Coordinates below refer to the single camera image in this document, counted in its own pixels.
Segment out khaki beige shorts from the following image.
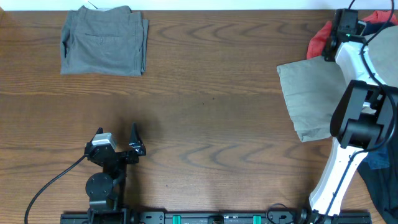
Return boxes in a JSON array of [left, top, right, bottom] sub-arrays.
[[277, 26, 397, 142]]

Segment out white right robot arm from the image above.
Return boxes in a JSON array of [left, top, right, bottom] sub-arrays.
[[294, 7, 397, 223]]

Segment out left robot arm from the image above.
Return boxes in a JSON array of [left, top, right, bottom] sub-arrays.
[[84, 123, 146, 223]]

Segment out red garment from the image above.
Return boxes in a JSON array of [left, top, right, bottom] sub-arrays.
[[307, 11, 397, 59]]

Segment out folded grey trousers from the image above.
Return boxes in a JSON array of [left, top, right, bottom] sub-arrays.
[[60, 6, 149, 77]]

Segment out navy blue garment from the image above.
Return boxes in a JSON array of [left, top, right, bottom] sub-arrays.
[[358, 25, 397, 223]]

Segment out small coiled black cable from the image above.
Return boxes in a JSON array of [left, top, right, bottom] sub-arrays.
[[266, 203, 296, 224]]

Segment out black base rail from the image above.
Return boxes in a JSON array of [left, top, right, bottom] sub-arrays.
[[60, 210, 373, 224]]

